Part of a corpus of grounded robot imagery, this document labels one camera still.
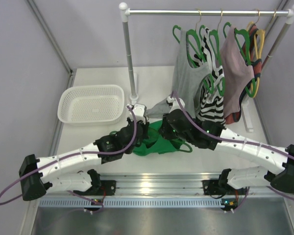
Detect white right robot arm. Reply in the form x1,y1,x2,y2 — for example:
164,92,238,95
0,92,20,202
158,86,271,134
159,109,294,194

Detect metal clothes rack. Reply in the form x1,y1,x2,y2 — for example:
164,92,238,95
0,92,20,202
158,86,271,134
119,1,294,133

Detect yellow hanger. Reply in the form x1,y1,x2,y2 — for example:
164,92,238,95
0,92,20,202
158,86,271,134
246,9,265,98

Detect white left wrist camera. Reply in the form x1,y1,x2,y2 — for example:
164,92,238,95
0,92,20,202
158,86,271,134
128,103,147,123

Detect black white striped top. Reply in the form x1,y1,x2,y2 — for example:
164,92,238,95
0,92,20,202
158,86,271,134
196,27,227,127

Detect green tank top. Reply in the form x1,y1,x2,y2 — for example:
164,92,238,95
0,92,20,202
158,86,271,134
133,120,185,156

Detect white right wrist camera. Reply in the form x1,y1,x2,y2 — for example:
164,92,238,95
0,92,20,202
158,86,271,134
167,96,185,113

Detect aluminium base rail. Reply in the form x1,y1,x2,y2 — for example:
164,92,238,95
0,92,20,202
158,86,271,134
39,173,293,211

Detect white plastic basket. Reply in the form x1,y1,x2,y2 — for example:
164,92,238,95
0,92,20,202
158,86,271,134
57,85,125,126

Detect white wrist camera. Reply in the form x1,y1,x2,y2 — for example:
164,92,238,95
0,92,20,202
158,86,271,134
167,96,185,113
128,103,147,123

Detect grey tank top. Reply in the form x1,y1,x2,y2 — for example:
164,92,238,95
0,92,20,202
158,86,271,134
146,31,213,118

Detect mauve pink top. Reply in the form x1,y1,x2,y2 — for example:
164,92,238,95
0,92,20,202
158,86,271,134
220,26,254,117

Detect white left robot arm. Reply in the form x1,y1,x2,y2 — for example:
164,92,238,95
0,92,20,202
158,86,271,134
19,118,149,201

